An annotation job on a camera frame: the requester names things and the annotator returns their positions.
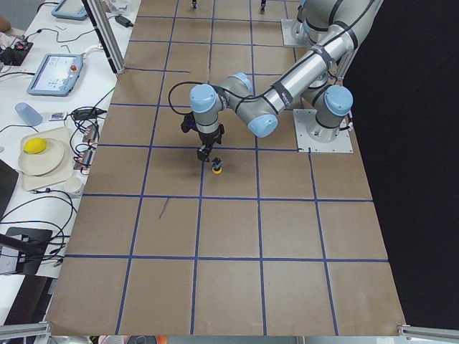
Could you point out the yellow lemon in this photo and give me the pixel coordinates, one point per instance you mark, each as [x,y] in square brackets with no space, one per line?
[35,146]

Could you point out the aluminium frame post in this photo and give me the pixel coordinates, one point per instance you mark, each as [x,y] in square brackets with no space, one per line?
[105,34]

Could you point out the teach pendant near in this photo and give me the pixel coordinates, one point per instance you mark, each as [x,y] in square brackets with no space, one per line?
[57,75]

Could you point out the black power adapter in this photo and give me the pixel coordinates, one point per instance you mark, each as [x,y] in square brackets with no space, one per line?
[123,21]

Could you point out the teach pendant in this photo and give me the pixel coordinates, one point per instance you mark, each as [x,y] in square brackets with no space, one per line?
[70,9]
[57,75]

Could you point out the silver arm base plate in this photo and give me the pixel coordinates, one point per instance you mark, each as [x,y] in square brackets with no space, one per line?
[313,138]
[292,32]

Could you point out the blue plastic cup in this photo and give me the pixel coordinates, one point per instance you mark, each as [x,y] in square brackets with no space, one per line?
[28,114]

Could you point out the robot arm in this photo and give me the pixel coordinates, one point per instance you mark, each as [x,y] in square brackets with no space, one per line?
[333,29]
[314,18]

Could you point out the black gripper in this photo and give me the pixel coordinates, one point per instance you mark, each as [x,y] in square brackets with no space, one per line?
[210,137]

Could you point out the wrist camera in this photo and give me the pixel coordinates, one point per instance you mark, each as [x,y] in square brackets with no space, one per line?
[188,123]

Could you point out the beige tray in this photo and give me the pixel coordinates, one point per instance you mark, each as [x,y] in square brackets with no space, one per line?
[61,173]

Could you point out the beige plate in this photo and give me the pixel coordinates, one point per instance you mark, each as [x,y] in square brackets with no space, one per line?
[44,162]

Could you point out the black monitor stand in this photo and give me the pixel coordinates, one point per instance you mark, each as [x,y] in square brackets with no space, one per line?
[22,250]

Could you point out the teach pendant far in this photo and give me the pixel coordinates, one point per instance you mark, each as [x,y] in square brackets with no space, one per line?
[70,9]

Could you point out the paper cup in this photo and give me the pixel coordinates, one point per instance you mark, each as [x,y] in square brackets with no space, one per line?
[74,187]

